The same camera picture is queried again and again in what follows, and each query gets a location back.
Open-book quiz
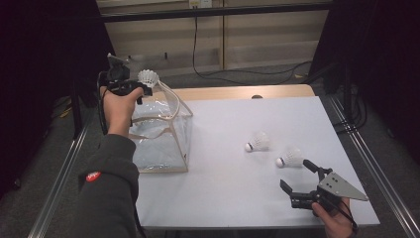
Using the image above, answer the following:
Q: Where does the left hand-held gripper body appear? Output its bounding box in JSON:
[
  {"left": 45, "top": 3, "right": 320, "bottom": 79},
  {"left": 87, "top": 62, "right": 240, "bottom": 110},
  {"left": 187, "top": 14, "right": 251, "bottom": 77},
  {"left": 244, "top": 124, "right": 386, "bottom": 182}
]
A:
[{"left": 98, "top": 53, "right": 143, "bottom": 97}]

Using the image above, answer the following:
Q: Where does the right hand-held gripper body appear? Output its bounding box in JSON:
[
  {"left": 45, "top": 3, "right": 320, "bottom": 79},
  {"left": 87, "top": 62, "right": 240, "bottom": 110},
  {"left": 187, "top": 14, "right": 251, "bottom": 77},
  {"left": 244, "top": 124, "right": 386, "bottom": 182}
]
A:
[{"left": 289, "top": 171, "right": 369, "bottom": 212}]

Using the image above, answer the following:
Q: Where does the white shuttlecock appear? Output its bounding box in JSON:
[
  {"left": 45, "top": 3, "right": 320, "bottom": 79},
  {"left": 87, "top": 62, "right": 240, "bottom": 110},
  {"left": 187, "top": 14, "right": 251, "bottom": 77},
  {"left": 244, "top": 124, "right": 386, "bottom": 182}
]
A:
[
  {"left": 244, "top": 131, "right": 270, "bottom": 153},
  {"left": 275, "top": 148, "right": 305, "bottom": 169},
  {"left": 137, "top": 68, "right": 160, "bottom": 89}
]

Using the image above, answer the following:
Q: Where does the clear bag with beige trim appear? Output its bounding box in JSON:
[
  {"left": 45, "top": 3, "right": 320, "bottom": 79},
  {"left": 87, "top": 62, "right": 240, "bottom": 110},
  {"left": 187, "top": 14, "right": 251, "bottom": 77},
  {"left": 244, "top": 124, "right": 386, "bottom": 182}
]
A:
[{"left": 127, "top": 78, "right": 194, "bottom": 174}]

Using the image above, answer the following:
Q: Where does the person's left hand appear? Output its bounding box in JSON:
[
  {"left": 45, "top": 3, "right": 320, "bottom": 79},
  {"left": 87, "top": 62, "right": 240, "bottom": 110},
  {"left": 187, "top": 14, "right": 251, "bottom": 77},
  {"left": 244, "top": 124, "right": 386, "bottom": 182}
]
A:
[{"left": 100, "top": 86, "right": 146, "bottom": 137}]

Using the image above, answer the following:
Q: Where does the person's right hand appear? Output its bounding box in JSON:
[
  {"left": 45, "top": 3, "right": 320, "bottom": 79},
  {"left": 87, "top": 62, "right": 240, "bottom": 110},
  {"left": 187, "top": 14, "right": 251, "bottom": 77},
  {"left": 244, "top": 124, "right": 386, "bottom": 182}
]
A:
[{"left": 311, "top": 197, "right": 358, "bottom": 238}]

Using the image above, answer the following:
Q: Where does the white table mat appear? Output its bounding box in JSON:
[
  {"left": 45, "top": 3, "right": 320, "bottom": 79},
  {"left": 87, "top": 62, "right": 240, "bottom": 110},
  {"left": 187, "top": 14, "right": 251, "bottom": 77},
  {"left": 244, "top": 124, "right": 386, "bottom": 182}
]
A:
[{"left": 130, "top": 95, "right": 380, "bottom": 230}]

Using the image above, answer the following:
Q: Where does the black metal stand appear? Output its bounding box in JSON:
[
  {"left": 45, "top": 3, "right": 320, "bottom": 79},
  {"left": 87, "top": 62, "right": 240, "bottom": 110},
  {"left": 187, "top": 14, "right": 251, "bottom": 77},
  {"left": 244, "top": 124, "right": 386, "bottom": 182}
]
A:
[
  {"left": 343, "top": 62, "right": 353, "bottom": 123},
  {"left": 70, "top": 78, "right": 83, "bottom": 140}
]

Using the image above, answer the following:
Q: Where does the black curtain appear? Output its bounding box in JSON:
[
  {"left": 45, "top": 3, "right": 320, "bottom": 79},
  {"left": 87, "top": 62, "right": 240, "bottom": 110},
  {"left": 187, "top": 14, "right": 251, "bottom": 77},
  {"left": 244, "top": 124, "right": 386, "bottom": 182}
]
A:
[
  {"left": 308, "top": 0, "right": 420, "bottom": 163},
  {"left": 0, "top": 0, "right": 125, "bottom": 199}
]

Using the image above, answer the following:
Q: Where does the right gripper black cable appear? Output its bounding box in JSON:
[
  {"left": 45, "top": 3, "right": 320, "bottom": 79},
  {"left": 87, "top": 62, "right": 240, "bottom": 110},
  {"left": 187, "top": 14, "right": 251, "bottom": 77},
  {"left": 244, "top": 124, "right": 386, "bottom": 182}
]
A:
[{"left": 325, "top": 196, "right": 360, "bottom": 234}]

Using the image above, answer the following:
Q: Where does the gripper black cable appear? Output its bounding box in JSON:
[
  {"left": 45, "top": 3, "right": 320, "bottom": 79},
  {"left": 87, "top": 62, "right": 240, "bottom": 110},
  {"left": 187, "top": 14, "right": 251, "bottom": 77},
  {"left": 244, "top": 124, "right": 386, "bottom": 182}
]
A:
[
  {"left": 325, "top": 196, "right": 360, "bottom": 234},
  {"left": 96, "top": 72, "right": 148, "bottom": 238}
]

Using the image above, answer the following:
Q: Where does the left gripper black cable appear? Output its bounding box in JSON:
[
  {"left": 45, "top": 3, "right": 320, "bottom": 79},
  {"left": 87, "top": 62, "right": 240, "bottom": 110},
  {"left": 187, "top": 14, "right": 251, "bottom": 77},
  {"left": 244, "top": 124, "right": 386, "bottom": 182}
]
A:
[{"left": 96, "top": 72, "right": 148, "bottom": 238}]

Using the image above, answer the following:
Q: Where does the aluminium floor rail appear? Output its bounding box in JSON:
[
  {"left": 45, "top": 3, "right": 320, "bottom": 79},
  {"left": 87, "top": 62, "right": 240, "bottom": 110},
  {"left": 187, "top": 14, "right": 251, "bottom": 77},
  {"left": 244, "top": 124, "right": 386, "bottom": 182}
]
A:
[
  {"left": 330, "top": 97, "right": 420, "bottom": 238},
  {"left": 28, "top": 125, "right": 88, "bottom": 238}
]

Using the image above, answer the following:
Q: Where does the black wall cable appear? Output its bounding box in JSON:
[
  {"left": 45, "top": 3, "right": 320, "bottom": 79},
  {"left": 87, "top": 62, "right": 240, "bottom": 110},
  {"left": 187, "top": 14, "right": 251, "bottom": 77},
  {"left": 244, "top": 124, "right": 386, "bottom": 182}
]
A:
[{"left": 192, "top": 16, "right": 313, "bottom": 85}]

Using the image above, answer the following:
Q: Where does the bundle of black floor cables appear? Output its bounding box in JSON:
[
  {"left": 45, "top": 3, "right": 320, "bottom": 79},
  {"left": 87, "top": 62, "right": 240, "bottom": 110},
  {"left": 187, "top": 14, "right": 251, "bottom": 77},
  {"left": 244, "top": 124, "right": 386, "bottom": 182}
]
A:
[{"left": 333, "top": 92, "right": 368, "bottom": 133}]

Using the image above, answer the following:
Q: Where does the white wall socket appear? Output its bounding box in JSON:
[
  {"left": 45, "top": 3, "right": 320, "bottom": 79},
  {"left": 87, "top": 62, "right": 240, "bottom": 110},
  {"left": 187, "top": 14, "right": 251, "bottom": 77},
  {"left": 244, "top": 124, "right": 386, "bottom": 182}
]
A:
[{"left": 189, "top": 0, "right": 213, "bottom": 9}]

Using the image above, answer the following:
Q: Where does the black horizontal frame bar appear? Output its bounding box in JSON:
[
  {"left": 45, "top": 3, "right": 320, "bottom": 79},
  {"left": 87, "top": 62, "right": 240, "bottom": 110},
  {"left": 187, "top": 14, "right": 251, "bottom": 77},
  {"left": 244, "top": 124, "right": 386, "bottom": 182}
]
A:
[{"left": 98, "top": 2, "right": 333, "bottom": 24}]

